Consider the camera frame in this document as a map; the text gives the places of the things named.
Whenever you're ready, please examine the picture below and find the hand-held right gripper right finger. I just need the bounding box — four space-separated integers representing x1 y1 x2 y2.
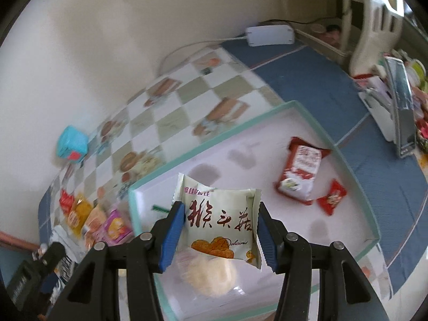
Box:
257 201 390 321

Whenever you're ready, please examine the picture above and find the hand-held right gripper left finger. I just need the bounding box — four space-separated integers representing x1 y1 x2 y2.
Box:
48 201 186 321

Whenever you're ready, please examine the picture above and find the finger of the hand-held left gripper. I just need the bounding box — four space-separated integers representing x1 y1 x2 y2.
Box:
40 242 66 269

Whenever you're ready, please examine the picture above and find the yellow snack packet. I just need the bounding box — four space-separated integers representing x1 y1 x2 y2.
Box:
67 192 94 238

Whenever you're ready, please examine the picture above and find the cream biscuit packet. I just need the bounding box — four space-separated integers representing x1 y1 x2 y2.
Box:
170 173 262 270

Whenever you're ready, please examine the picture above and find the round white bun packet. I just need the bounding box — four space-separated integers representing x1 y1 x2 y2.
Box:
175 249 239 298

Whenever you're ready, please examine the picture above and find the red snack packet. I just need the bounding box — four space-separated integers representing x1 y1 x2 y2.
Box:
59 189 76 213

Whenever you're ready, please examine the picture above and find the teal shallow cardboard tray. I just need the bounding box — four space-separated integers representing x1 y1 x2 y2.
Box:
128 100 382 321

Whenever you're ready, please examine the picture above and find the red milk biscuit packet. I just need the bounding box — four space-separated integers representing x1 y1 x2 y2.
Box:
273 136 332 205

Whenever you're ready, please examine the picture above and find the small red candy packet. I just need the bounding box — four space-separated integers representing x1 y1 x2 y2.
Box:
316 179 348 216

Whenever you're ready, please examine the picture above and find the orange striped snack packet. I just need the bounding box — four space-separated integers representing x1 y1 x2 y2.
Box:
83 204 108 244

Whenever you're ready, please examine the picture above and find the pink cake packet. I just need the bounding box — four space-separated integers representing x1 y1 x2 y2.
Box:
94 209 134 244

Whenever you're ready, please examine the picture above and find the teal toy box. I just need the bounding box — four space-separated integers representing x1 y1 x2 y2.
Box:
55 125 89 163

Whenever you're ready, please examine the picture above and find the checkered printed tablecloth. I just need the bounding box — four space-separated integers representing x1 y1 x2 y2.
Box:
38 45 395 321

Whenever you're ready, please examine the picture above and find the blue tablecloth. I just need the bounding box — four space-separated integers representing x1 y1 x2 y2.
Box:
0 35 428 295

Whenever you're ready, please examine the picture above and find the white phone stand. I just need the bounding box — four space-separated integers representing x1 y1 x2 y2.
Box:
358 77 398 143

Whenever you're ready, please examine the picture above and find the black smartphone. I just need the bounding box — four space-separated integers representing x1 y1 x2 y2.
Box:
384 56 418 158

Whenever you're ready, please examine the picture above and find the white plastic basket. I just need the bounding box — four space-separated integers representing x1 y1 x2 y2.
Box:
294 23 355 66

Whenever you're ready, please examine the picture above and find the pile of colourful small items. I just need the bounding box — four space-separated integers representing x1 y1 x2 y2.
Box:
406 57 428 161

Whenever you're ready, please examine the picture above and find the white power strip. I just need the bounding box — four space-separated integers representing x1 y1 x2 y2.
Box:
245 24 295 47

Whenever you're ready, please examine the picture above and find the white cutout chair back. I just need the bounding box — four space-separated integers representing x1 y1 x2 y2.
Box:
348 0 407 74

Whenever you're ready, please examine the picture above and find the brown wooden rail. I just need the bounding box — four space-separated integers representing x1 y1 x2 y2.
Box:
0 230 39 251

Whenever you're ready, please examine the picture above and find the white power cable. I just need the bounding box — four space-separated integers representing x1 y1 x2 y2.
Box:
157 35 248 74

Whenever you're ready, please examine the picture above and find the black cable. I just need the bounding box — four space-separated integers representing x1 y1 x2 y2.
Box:
257 18 322 27

